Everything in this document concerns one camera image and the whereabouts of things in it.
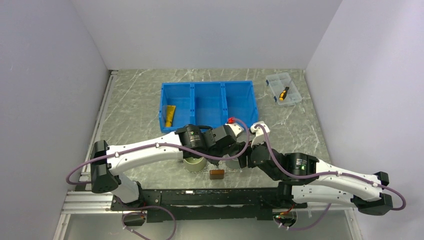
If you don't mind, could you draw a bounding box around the green ceramic mug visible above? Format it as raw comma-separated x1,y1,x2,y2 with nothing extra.
183,157,207,173

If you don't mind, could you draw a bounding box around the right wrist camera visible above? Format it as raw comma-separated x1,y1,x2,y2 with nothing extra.
250,121,271,147

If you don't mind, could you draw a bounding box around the yellow toothpaste tube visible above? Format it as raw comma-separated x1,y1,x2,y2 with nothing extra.
165,105,177,128

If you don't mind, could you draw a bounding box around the clear holder with wooden ends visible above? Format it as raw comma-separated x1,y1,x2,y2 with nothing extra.
209,169,225,180

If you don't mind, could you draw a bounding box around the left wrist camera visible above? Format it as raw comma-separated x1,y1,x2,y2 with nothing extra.
225,117,245,138

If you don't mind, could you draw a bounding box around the blue three-compartment bin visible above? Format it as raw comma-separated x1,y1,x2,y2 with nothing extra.
158,80,259,134

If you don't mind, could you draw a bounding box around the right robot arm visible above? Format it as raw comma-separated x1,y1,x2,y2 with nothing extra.
237,143,393,216

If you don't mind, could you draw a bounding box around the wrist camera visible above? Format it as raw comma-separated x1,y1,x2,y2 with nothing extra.
250,121,271,147
225,117,245,138

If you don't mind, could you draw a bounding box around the grey ceramic mug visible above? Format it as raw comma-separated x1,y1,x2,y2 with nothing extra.
225,159,240,170

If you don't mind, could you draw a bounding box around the clear plastic organizer box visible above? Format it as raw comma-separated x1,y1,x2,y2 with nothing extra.
265,72,303,106

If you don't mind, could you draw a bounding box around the yellow black screwdriver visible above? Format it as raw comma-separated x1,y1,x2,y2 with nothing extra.
278,86,290,102

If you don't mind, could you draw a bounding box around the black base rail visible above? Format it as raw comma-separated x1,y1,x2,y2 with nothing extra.
110,187,308,223

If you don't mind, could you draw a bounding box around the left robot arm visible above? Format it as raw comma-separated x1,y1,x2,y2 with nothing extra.
90,123,244,210

